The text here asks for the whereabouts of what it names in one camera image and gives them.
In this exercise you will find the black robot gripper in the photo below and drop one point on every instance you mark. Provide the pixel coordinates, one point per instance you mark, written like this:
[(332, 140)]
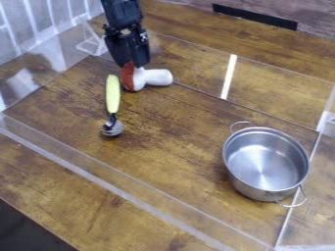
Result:
[(124, 15)]

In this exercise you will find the red white plush mushroom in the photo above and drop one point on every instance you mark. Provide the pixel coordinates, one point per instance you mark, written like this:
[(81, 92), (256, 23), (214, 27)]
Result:
[(136, 78)]

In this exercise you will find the green handled metal spoon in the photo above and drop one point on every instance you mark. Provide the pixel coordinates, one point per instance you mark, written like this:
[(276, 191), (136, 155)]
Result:
[(112, 127)]

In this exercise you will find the clear acrylic triangle stand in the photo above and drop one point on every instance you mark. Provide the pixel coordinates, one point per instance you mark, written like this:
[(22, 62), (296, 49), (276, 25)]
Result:
[(92, 45)]

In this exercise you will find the black bar on table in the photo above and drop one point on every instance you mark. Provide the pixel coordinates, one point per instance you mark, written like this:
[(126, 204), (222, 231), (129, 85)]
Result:
[(260, 18)]

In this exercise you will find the stainless steel pot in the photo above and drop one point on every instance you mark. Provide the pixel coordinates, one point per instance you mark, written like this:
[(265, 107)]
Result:
[(267, 164)]

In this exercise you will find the clear acrylic enclosure wall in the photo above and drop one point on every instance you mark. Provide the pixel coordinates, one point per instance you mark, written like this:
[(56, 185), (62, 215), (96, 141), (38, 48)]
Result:
[(149, 190)]

